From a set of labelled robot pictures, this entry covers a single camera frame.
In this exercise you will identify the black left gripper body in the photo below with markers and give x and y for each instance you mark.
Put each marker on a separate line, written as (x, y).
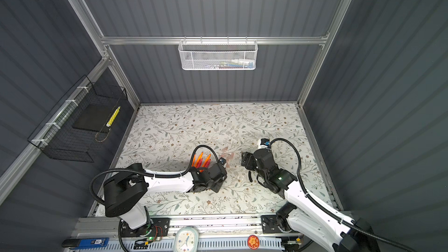
(217, 170)

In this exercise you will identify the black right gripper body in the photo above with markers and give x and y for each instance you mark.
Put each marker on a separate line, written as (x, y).
(252, 163)

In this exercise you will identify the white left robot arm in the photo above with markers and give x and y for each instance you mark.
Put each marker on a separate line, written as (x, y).
(124, 190)

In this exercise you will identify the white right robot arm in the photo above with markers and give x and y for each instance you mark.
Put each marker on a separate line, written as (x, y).
(307, 214)

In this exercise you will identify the orange highlighter right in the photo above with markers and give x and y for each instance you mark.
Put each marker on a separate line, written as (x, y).
(206, 163)

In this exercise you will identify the orange highlighter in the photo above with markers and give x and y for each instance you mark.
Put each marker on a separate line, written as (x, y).
(206, 163)
(199, 161)
(194, 161)

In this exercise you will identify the orange highlighter far left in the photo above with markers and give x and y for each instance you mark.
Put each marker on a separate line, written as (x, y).
(194, 161)

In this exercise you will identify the orange highlighter middle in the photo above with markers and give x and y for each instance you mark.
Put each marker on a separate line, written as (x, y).
(199, 161)

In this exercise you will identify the white analog clock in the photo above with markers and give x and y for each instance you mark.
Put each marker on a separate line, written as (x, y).
(186, 240)

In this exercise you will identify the red round sticker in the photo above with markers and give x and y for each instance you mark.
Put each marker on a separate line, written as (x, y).
(253, 242)

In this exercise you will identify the yellow highlighter in basket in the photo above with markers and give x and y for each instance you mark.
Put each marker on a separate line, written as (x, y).
(113, 117)

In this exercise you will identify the black pad in basket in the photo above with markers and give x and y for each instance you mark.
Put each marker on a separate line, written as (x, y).
(94, 119)

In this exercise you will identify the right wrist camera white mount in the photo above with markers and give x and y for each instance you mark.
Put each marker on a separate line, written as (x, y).
(264, 143)

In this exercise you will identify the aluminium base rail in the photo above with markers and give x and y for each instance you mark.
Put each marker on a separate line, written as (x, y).
(241, 232)

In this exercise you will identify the white wire basket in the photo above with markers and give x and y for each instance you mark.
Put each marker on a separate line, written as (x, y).
(218, 57)

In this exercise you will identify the black wire basket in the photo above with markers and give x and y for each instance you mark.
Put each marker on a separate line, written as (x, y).
(59, 141)

